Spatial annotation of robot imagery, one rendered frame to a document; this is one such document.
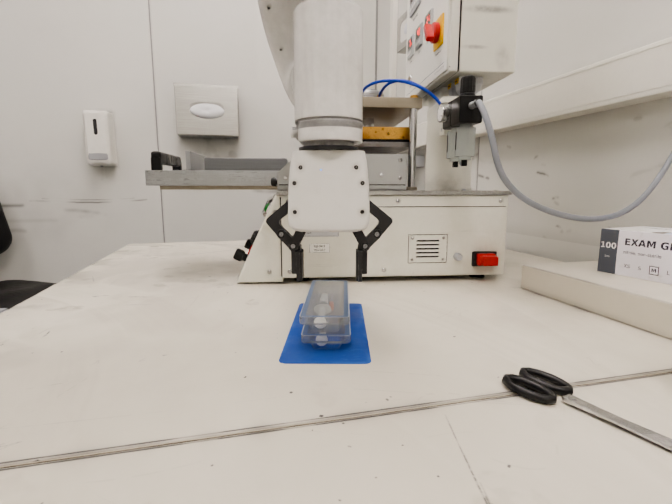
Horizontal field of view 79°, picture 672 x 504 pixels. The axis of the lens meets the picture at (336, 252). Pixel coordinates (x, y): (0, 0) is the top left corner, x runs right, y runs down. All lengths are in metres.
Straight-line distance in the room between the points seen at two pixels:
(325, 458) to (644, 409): 0.27
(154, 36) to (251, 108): 0.57
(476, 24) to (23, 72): 2.15
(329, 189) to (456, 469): 0.32
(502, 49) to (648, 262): 0.45
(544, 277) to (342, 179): 0.43
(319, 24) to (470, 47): 0.43
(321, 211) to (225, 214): 1.87
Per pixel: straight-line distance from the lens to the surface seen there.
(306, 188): 0.50
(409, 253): 0.82
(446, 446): 0.34
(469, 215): 0.85
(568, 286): 0.75
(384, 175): 0.80
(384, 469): 0.31
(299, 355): 0.47
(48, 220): 2.52
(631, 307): 0.68
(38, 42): 2.59
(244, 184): 0.85
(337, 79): 0.50
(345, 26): 0.52
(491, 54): 0.90
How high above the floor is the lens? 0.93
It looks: 9 degrees down
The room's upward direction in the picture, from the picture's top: straight up
